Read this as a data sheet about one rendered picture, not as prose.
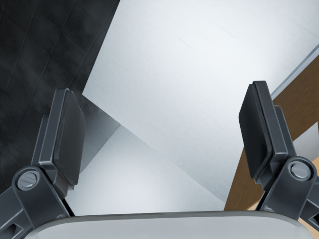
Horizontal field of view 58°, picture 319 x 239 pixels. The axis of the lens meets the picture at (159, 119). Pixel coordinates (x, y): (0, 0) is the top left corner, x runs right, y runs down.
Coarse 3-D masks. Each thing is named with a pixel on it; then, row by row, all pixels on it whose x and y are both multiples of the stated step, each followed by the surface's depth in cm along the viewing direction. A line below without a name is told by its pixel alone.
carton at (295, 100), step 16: (304, 80) 41; (288, 96) 42; (304, 96) 36; (288, 112) 37; (304, 112) 32; (288, 128) 33; (304, 128) 29; (304, 144) 27; (240, 160) 42; (240, 176) 37; (240, 192) 33; (256, 192) 29; (224, 208) 34; (240, 208) 30; (304, 224) 26
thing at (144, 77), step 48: (144, 0) 53; (192, 0) 50; (240, 0) 47; (288, 0) 44; (144, 48) 57; (192, 48) 53; (240, 48) 50; (288, 48) 47; (96, 96) 68; (144, 96) 63; (192, 96) 58; (240, 96) 54; (192, 144) 63; (240, 144) 58
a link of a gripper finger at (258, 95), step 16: (256, 96) 13; (240, 112) 15; (256, 112) 13; (272, 112) 12; (240, 128) 15; (256, 128) 13; (272, 128) 12; (256, 144) 13; (272, 144) 11; (288, 144) 12; (256, 160) 13; (272, 160) 12; (256, 176) 13; (272, 176) 12; (304, 208) 11
